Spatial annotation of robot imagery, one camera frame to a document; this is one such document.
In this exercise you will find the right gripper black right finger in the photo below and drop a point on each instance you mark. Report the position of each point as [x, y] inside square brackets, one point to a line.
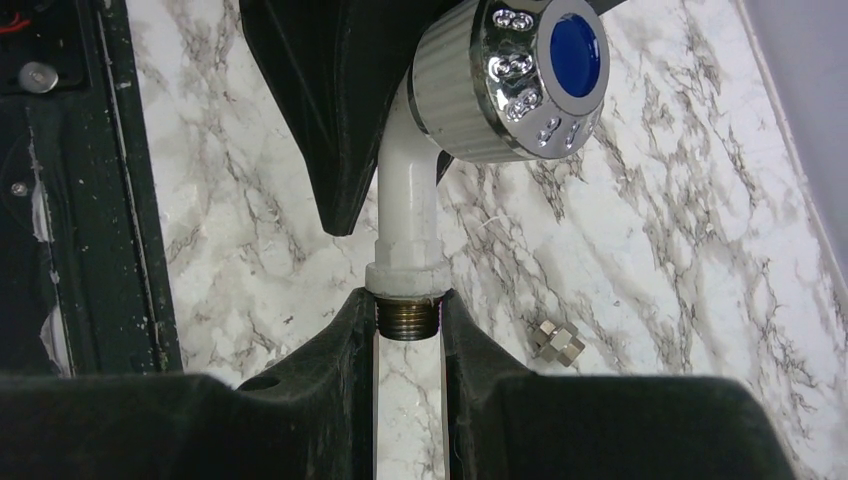
[505, 421]

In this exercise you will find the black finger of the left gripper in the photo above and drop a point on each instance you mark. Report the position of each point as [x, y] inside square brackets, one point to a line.
[333, 68]

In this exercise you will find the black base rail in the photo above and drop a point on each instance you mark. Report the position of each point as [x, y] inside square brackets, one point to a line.
[84, 283]

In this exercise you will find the white plastic water faucet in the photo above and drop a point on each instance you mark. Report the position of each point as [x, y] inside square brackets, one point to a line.
[490, 82]

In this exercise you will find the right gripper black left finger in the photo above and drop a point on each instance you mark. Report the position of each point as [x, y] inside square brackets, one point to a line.
[308, 416]

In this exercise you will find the silver hex nut fitting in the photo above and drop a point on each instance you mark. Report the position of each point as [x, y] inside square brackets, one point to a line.
[558, 343]

